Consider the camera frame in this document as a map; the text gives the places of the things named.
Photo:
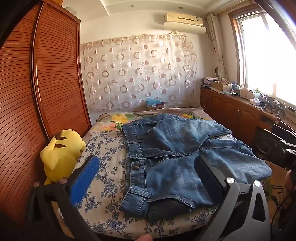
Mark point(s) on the circle pattern sheer curtain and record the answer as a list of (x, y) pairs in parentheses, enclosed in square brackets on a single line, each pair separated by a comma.
[(138, 71)]

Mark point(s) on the open cardboard box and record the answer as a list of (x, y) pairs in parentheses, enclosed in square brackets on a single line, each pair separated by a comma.
[(220, 86)]

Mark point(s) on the white bottle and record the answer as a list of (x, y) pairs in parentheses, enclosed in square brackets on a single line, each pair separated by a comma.
[(244, 91)]

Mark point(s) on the blue floral quilt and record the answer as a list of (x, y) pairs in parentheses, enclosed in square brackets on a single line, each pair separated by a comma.
[(106, 166)]

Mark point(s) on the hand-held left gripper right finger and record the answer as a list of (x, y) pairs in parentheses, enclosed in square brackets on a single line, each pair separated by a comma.
[(205, 171)]

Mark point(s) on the yellow plush toy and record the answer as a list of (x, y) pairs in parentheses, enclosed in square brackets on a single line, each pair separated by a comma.
[(62, 153)]

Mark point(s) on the stack of papers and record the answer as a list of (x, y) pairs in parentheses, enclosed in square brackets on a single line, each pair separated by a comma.
[(208, 82)]

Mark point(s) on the wooden slatted wardrobe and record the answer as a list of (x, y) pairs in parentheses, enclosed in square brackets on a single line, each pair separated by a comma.
[(34, 81)]

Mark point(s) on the window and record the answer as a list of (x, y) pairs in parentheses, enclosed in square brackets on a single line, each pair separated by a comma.
[(266, 51)]

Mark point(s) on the cardboard box with blue bags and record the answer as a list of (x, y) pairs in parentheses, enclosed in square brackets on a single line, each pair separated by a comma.
[(155, 104)]

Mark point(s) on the person's left hand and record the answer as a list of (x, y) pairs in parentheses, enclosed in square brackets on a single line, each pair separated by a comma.
[(143, 237)]

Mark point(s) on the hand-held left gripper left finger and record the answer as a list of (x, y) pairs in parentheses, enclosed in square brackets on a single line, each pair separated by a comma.
[(83, 180)]

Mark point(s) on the blue bottle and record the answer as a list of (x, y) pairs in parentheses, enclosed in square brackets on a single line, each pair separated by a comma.
[(234, 88)]

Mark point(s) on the wooden low cabinet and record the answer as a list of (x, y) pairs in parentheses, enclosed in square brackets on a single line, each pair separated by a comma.
[(231, 109)]

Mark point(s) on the colourful flower blanket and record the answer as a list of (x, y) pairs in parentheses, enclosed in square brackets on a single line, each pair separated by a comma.
[(115, 118)]

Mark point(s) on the wall air conditioner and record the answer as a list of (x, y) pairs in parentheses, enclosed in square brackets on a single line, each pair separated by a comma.
[(182, 22)]

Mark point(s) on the blue denim pants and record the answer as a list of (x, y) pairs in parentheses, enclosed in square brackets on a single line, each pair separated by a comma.
[(171, 162)]

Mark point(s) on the white tied window curtain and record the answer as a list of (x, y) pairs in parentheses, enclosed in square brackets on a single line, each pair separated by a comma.
[(216, 41)]

